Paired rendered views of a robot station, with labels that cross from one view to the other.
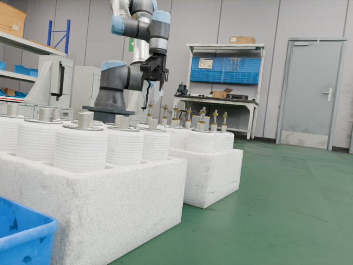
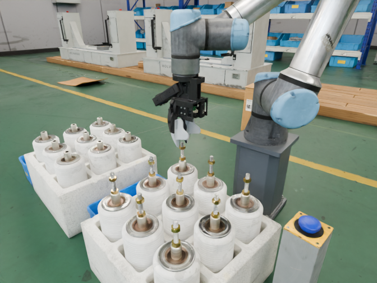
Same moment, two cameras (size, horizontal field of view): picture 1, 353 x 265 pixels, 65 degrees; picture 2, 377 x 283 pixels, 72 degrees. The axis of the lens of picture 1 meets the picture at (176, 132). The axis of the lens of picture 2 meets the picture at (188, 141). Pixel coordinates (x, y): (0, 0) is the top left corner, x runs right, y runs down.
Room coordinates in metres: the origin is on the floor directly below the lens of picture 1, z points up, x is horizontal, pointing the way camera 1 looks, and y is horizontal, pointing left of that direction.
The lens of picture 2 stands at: (1.35, -0.56, 0.68)
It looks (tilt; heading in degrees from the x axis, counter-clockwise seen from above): 25 degrees down; 107
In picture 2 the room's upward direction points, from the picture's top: straight up
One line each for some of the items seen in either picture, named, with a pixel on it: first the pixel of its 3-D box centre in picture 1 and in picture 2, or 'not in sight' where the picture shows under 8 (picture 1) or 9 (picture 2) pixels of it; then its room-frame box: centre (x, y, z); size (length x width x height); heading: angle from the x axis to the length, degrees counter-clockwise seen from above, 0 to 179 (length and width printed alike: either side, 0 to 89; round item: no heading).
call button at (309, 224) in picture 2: not in sight; (309, 225); (1.47, -0.12, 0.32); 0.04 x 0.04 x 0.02
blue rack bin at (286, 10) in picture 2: not in sight; (299, 7); (1.74, 4.83, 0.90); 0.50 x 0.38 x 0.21; 68
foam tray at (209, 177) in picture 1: (183, 166); (180, 247); (1.18, -0.04, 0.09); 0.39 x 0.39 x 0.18; 61
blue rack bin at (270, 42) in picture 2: not in sight; (271, 39); (1.34, 5.01, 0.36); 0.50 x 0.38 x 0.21; 67
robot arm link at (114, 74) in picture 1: (114, 74); (272, 91); (1.37, 0.33, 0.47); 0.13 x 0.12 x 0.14; 111
